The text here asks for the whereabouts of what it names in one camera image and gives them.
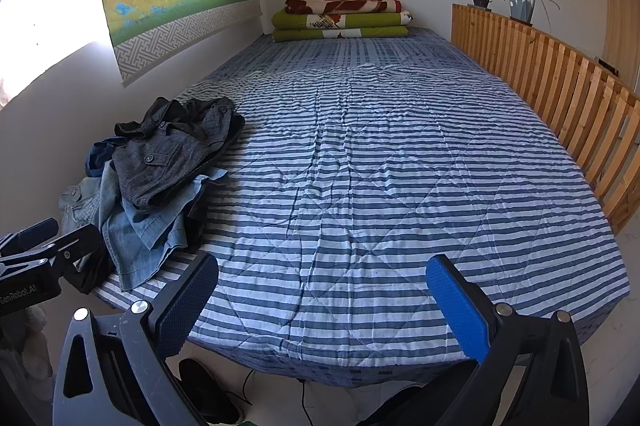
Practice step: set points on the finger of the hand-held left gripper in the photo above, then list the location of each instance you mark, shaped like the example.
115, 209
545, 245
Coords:
35, 231
75, 243

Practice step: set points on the faded denim jacket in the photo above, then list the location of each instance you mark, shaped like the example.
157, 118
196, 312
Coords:
80, 206

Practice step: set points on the blue striped bed quilt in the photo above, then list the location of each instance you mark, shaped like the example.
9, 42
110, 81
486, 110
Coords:
380, 166

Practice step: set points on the light blue denim garment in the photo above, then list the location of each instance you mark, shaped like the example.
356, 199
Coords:
145, 236

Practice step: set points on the grey checked shorts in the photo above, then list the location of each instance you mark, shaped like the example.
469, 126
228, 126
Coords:
165, 161

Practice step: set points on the black cloth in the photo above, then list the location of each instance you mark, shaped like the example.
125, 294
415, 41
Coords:
92, 273

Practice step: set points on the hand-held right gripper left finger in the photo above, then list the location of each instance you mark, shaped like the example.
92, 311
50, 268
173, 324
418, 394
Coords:
192, 291

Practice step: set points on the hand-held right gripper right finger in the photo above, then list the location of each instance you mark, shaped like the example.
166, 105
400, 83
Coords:
457, 301

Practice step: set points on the black shoe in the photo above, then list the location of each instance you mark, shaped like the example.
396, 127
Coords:
205, 388

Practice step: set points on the wooden slatted bed rail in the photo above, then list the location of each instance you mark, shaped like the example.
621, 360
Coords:
560, 76

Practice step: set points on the person's left forearm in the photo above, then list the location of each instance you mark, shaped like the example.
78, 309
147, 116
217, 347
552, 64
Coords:
35, 331

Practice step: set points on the dark blue garment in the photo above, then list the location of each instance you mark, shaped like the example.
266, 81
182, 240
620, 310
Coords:
100, 153

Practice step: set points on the red floral folded blanket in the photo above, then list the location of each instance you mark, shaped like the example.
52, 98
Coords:
345, 3

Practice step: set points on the wooden door frame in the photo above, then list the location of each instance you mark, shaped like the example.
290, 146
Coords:
620, 16

